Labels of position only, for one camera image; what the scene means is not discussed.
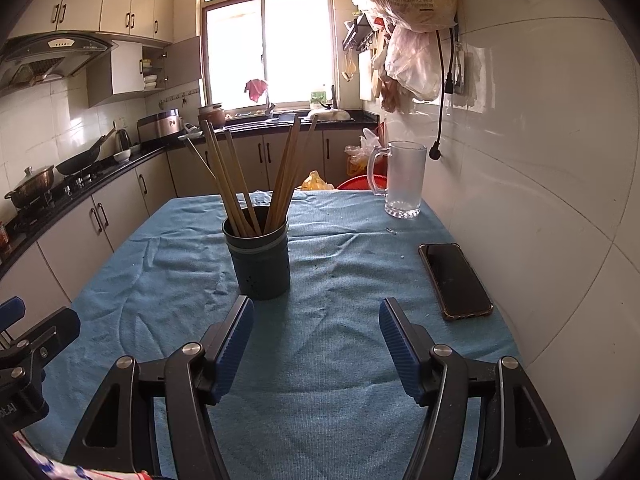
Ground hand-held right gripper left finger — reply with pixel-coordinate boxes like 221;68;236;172
62;295;255;480

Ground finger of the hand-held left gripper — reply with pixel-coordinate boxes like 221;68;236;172
0;297;26;333
0;306;82;387

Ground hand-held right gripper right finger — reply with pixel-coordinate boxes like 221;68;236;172
378;297;576;480

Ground dark grey utensil holder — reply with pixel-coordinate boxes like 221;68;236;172
222;205;292;301

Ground bundle of wooden chopsticks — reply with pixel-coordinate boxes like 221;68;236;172
184;114;319;237

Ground person's printed clothing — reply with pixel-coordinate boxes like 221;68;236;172
15;435;151;480

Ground black smartphone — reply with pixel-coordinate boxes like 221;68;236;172
418;242;495;322

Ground beige lower kitchen cabinets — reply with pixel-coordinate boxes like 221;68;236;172
0;127;381;311

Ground beige kitchen cabinets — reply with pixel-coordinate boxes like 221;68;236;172
0;127;381;311
7;0;201;108

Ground blue tablecloth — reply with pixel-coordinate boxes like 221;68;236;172
22;191;523;480

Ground steel pot with lid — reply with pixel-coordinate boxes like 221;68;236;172
5;165;56;209

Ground gas stove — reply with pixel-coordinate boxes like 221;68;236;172
10;162;108;221

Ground black wok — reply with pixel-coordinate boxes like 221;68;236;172
55;127;117;176

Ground clear glass mug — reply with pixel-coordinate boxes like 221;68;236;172
366;140;428;220

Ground red plastic basin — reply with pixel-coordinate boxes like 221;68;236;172
337;174;388;191

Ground yellow plastic bag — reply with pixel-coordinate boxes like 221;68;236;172
299;170;335;191

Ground plastic bag with food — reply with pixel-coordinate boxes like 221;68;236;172
345;127;381;176

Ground black kitchen countertop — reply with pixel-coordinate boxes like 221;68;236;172
0;112;378;276

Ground brown clay pot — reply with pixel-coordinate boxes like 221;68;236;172
198;104;226;128

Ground silver rice cooker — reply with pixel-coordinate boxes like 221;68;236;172
136;108;183;142

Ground white pot lid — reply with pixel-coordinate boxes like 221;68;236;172
306;105;351;122

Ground steel range hood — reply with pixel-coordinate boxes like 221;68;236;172
0;30;120;96

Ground white cutting board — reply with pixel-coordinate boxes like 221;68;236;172
359;50;381;102

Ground translucent white plastic bag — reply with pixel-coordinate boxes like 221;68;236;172
384;27;443;102

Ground kitchen window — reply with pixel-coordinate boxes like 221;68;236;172
197;0;336;111

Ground beige upper kitchen cabinets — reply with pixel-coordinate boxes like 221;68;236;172
7;0;201;108

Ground black power cable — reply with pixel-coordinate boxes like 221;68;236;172
430;27;456;162

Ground wall knife rack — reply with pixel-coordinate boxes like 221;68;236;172
342;15;381;53

